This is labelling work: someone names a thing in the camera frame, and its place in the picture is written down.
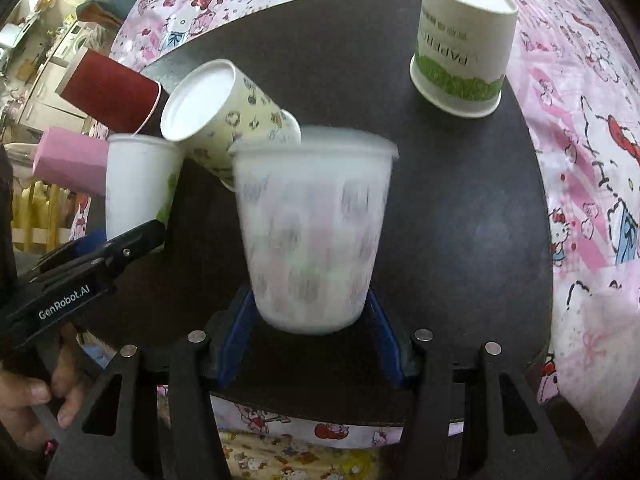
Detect white drawer cabinet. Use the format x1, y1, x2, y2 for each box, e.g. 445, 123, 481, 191
16, 19, 97, 134

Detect yellow cartoon print cup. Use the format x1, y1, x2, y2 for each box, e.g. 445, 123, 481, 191
160, 58, 300, 190

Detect person left hand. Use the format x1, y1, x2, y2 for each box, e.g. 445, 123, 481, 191
1, 324, 86, 452

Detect pink Hello Kitty bedsheet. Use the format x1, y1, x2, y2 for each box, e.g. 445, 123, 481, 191
110, 0, 639, 443

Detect white cup green grass band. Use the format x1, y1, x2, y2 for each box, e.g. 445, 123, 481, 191
409, 0, 518, 118

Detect pink faceted paper cup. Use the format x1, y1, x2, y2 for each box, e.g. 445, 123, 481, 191
32, 127, 107, 197

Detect red ribbed paper cup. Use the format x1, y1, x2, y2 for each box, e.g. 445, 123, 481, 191
55, 47, 168, 136

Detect white cup green leaf print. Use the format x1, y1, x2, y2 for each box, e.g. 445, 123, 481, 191
105, 134, 184, 240

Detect white pink print cup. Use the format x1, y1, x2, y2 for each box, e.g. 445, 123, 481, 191
230, 127, 399, 335

